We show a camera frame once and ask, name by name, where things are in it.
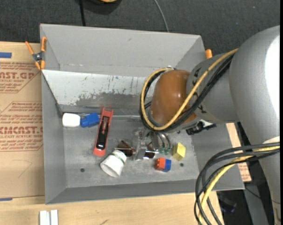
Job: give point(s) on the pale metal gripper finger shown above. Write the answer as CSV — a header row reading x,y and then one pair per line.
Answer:
x,y
138,140
140,154

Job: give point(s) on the brown lens sunglasses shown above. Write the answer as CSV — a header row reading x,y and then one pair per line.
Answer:
x,y
125,146

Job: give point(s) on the red and blue toy brick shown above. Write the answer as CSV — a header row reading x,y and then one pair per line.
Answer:
x,y
163,164

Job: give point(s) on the yellow cube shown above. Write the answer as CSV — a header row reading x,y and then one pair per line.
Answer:
x,y
178,152

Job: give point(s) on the white paper cup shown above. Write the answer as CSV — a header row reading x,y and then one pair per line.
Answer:
x,y
112,164

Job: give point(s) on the red and black hand tool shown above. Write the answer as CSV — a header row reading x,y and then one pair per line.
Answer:
x,y
99,150

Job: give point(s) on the blue toy block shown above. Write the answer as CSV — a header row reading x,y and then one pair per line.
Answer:
x,y
90,120

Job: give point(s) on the grey metal bin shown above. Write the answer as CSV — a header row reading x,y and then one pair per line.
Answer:
x,y
90,179

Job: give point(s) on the white rounded block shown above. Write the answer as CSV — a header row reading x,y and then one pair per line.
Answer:
x,y
71,120

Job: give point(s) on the brown cardboard board red print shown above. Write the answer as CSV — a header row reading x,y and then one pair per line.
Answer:
x,y
19,172

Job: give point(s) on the black cylinder on white bracket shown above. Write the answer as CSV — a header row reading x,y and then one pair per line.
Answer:
x,y
195,129

